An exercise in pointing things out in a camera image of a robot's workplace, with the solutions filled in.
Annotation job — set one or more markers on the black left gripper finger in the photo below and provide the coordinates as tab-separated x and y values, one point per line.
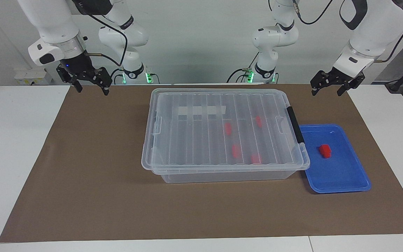
315	90
341	91

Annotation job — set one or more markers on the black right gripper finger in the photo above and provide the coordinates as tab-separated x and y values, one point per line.
78	86
106	90

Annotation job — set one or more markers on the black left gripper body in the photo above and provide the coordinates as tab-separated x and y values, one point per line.
343	78

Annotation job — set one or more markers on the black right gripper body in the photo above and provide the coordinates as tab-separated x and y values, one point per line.
82	71

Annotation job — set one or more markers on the red toy block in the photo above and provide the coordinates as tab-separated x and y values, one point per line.
236	151
228	128
258	121
256	159
325	150

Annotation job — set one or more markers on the clear ribbed plastic lid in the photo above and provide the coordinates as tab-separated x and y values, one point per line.
187	140

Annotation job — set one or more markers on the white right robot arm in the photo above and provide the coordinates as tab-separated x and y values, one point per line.
54	24

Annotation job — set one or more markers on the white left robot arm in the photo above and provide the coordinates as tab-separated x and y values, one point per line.
275	36

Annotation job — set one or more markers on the blue plastic tray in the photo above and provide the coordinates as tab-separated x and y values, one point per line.
341	175

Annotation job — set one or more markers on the clear plastic storage box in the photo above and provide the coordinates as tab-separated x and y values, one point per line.
222	176

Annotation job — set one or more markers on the brown paper table mat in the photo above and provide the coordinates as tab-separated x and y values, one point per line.
100	175

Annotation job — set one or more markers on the white wall socket box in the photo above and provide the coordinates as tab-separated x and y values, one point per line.
25	76

